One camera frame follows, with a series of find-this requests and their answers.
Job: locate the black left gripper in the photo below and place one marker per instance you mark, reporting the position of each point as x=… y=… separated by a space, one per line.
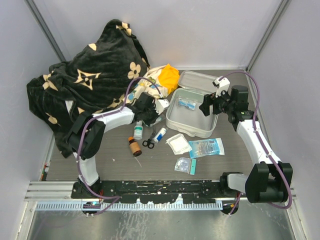
x=156 y=115

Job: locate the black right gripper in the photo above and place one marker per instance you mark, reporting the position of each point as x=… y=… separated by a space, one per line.
x=205 y=106

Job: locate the bagged teal plaster strips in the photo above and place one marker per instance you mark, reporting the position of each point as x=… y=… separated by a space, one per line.
x=160 y=119

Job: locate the grey medicine kit case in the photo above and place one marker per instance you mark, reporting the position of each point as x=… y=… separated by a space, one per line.
x=192 y=86

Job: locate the white bottle green label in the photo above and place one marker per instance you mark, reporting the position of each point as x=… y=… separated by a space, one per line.
x=138 y=130

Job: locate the bagged blue white packets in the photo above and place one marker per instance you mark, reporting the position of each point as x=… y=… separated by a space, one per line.
x=186 y=103

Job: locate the white gauze pad packet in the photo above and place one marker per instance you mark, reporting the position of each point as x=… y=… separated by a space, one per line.
x=179 y=144

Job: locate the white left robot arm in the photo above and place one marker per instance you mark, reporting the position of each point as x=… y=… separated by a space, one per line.
x=85 y=136

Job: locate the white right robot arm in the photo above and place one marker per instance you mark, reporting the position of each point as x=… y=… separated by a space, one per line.
x=269 y=180

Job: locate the brown glass medicine bottle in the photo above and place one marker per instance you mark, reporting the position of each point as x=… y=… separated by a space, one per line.
x=134 y=147

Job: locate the bagged white blue bandage roll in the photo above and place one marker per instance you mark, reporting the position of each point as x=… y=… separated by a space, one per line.
x=159 y=135

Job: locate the light blue wipes pouch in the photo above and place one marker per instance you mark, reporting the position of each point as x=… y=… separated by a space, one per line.
x=206 y=147

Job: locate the yellow cloth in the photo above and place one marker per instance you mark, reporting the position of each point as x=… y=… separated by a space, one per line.
x=169 y=78

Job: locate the black floral fleece blanket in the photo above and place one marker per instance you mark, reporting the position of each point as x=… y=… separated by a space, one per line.
x=94 y=81

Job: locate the small bag with teal header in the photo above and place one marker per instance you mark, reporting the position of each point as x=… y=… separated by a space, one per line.
x=186 y=165

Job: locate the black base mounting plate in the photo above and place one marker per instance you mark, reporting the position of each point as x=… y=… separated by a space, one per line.
x=164 y=191

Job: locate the black handled scissors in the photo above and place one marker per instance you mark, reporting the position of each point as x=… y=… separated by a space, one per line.
x=149 y=143

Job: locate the white slotted cable duct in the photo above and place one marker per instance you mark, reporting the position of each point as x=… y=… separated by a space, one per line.
x=95 y=206

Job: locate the aluminium frame rail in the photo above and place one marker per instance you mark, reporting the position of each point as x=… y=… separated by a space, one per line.
x=49 y=191

